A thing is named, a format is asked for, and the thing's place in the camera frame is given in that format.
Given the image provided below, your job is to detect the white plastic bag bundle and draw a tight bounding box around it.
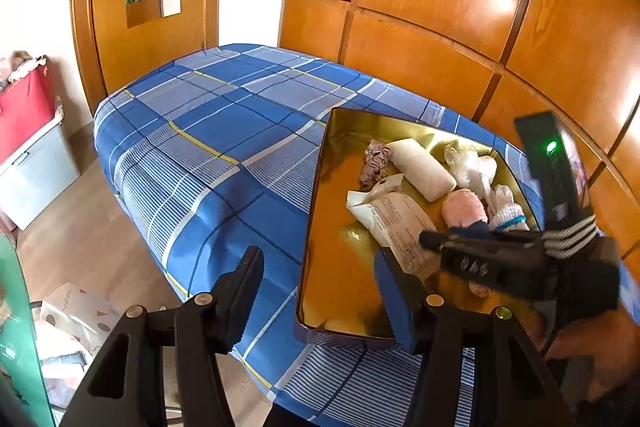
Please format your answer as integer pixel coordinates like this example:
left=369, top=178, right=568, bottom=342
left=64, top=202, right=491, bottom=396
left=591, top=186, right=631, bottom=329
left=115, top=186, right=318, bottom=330
left=444, top=144, right=498, bottom=199

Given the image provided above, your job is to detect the white sock with teal band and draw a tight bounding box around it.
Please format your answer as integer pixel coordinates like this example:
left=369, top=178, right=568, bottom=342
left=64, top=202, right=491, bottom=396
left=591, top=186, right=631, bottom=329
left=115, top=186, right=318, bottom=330
left=486, top=184, right=529, bottom=232

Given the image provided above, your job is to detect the patterned paper bag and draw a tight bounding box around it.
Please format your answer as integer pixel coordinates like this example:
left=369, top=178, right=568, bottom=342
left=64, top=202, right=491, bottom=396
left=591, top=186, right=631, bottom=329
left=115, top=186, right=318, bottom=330
left=35, top=283, right=120, bottom=412

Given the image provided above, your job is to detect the green glass panel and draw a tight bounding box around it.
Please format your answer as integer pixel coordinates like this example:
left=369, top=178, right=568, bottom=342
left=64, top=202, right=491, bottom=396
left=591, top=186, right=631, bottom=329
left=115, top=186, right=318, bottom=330
left=1, top=235, right=55, bottom=426

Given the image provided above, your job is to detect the white foam sponge block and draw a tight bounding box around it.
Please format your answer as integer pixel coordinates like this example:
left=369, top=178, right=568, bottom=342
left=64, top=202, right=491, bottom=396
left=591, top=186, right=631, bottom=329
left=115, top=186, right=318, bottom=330
left=387, top=138, right=457, bottom=202

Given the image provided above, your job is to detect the blue plaid bed sheet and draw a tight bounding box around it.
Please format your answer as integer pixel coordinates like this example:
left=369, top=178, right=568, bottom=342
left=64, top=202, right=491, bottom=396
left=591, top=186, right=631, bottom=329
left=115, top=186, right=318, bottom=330
left=94, top=43, right=542, bottom=426

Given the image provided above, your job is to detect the white printed wipes pack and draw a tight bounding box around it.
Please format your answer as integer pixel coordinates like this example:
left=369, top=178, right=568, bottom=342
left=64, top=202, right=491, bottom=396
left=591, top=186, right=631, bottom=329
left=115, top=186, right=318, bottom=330
left=346, top=173, right=440, bottom=280

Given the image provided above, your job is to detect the red storage box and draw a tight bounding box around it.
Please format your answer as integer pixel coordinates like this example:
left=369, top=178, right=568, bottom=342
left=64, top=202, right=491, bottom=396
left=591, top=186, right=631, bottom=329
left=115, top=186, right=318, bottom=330
left=1, top=56, right=55, bottom=161

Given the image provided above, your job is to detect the wooden wardrobe wall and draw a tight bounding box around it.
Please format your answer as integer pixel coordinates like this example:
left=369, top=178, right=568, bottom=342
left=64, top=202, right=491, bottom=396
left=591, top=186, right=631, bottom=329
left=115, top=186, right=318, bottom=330
left=279, top=0, right=639, bottom=270

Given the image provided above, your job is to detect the gold rectangular tray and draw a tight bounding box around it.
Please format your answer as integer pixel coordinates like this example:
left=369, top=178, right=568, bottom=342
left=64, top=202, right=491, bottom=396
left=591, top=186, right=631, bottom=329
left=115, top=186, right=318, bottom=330
left=296, top=108, right=541, bottom=347

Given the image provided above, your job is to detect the mauve hair scrunchie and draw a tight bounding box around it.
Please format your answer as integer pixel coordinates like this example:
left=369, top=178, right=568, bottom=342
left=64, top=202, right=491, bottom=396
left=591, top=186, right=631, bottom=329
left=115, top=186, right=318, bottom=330
left=358, top=140, right=392, bottom=191

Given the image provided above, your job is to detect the pink towel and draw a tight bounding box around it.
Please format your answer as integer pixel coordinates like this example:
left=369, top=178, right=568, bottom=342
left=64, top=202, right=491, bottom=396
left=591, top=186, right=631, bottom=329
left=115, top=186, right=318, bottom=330
left=440, top=187, right=494, bottom=299

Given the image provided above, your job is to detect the translucent plastic storage bin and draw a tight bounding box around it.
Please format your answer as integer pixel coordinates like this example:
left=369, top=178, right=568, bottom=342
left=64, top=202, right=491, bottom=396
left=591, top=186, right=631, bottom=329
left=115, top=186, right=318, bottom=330
left=0, top=98, right=80, bottom=231

